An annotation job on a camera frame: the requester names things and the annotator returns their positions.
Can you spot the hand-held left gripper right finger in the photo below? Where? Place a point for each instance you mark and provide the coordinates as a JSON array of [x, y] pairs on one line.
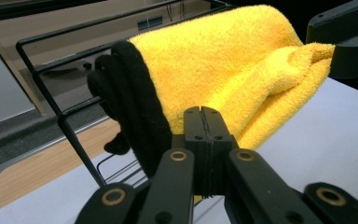
[[248, 186]]

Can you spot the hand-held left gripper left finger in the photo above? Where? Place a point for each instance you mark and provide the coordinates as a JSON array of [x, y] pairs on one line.
[[174, 186]]

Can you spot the yellow cloth with black trim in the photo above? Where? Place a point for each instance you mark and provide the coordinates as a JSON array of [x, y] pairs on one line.
[[217, 68]]

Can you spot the white foam board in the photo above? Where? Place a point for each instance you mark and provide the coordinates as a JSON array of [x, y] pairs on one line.
[[323, 133]]

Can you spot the wooden table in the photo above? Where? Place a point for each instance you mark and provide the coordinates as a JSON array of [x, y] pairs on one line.
[[49, 165]]

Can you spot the white chair base with caster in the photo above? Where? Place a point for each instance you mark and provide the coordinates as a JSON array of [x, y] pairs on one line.
[[84, 67]]

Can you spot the white panel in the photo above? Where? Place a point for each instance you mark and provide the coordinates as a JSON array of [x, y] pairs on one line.
[[0, 87]]

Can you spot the aluminium rail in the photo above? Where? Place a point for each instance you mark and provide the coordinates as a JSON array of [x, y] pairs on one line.
[[28, 152]]

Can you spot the black metal frame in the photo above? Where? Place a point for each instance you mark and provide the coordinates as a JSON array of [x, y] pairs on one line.
[[28, 7]]

